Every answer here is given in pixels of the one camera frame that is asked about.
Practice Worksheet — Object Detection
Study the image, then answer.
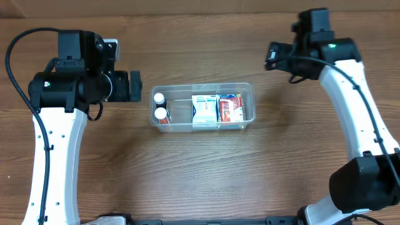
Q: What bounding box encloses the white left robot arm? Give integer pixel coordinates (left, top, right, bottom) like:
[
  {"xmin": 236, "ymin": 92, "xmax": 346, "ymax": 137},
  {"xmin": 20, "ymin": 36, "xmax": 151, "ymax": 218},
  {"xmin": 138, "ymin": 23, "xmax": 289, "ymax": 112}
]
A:
[{"xmin": 23, "ymin": 30, "xmax": 143, "ymax": 224}]

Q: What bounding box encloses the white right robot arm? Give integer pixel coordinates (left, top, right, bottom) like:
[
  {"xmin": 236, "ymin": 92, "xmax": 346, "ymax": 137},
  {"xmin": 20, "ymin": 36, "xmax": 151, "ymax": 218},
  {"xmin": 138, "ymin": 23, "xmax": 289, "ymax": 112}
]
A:
[{"xmin": 264, "ymin": 8, "xmax": 399, "ymax": 225}]

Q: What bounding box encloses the orange bottle white cap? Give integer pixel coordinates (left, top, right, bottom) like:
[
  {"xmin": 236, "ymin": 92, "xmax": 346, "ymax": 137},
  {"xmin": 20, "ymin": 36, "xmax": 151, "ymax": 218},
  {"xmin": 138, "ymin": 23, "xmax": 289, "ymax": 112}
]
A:
[{"xmin": 154, "ymin": 107, "xmax": 171, "ymax": 124}]

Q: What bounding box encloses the dark bottle white cap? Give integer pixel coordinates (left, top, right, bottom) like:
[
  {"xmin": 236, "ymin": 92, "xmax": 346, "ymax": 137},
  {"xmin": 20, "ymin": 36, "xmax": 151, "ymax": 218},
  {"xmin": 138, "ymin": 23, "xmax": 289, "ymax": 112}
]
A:
[{"xmin": 153, "ymin": 92, "xmax": 168, "ymax": 110}]

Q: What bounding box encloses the blue VapoDrops box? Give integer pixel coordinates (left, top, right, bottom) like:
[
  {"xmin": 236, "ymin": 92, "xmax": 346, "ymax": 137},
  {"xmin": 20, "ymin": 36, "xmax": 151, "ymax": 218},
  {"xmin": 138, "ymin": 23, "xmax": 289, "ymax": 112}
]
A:
[{"xmin": 217, "ymin": 92, "xmax": 244, "ymax": 129}]

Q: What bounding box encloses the white medicine box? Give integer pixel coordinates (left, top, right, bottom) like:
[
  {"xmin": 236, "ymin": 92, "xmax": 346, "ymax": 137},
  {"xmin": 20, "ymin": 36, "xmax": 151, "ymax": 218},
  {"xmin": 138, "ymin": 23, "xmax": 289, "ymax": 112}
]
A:
[{"xmin": 192, "ymin": 95, "xmax": 218, "ymax": 130}]

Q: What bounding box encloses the clear plastic container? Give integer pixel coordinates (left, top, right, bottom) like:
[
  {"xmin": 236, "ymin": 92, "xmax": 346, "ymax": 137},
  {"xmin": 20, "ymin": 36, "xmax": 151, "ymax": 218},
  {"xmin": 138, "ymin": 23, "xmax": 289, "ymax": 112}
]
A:
[{"xmin": 150, "ymin": 82, "xmax": 256, "ymax": 133}]

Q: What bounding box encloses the red medicine box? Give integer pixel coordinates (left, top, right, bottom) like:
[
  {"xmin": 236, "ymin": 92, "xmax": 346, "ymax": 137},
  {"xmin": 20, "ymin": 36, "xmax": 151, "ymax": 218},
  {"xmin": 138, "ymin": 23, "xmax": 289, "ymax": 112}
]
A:
[{"xmin": 218, "ymin": 96, "xmax": 244, "ymax": 123}]

